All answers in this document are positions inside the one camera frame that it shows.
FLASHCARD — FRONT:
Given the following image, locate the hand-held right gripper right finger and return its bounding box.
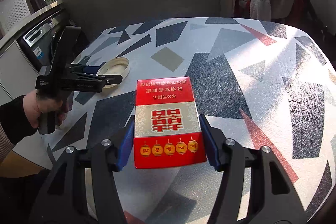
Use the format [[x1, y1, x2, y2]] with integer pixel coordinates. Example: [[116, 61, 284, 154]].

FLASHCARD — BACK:
[[199, 114, 307, 224]]

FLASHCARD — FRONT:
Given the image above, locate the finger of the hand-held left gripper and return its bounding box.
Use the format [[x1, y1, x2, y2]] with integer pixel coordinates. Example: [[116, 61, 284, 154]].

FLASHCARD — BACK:
[[67, 63, 102, 75], [59, 74, 123, 93]]

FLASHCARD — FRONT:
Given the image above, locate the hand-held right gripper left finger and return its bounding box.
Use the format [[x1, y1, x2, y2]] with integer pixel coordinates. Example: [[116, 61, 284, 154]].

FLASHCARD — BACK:
[[29, 115, 135, 224]]

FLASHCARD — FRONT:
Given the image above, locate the white round lid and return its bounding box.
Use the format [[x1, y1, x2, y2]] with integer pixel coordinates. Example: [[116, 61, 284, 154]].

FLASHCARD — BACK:
[[97, 57, 131, 89]]

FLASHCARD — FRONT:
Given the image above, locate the red cigarette box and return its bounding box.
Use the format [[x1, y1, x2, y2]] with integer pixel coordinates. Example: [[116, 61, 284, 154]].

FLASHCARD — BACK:
[[133, 78, 208, 169]]

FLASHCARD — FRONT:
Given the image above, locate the person's left forearm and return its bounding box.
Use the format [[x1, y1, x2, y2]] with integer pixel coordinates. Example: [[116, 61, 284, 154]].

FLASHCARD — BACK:
[[0, 95, 38, 161]]

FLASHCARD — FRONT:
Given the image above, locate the person's left hand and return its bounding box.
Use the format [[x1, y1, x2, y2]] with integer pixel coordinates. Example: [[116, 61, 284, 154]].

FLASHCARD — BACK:
[[26, 89, 70, 130]]

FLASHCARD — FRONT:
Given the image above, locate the grey washing machine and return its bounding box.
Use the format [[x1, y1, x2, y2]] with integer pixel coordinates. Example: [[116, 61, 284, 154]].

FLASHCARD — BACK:
[[17, 7, 91, 75]]

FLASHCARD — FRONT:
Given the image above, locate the white perforated basket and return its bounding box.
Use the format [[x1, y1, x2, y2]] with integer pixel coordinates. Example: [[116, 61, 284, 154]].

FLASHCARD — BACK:
[[0, 0, 32, 33]]

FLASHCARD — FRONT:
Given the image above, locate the white fleece garment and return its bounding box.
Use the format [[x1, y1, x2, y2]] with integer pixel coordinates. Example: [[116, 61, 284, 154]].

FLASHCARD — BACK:
[[249, 0, 272, 21]]

